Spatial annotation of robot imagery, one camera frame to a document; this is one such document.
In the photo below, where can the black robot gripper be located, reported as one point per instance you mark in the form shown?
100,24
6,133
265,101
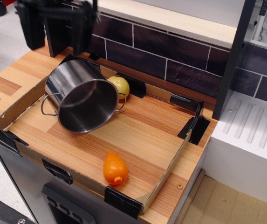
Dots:
83,13

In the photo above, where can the stainless steel pot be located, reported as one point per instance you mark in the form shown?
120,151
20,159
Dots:
84,99

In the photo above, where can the cardboard fence with black tape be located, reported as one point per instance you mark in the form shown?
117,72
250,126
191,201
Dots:
160,137

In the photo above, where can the yellow plastic potato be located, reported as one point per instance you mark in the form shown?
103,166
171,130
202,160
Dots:
122,86

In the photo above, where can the light wooden shelf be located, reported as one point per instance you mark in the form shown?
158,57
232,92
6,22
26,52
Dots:
188,26

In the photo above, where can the orange plastic carrot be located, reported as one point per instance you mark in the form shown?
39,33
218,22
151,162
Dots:
115,170

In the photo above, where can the grey oven control panel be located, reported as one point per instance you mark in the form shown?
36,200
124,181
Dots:
65,211

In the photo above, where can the white toy sink drainboard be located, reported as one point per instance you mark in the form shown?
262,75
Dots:
237,151

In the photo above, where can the dark grey right upright post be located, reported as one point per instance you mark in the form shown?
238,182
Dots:
242,38

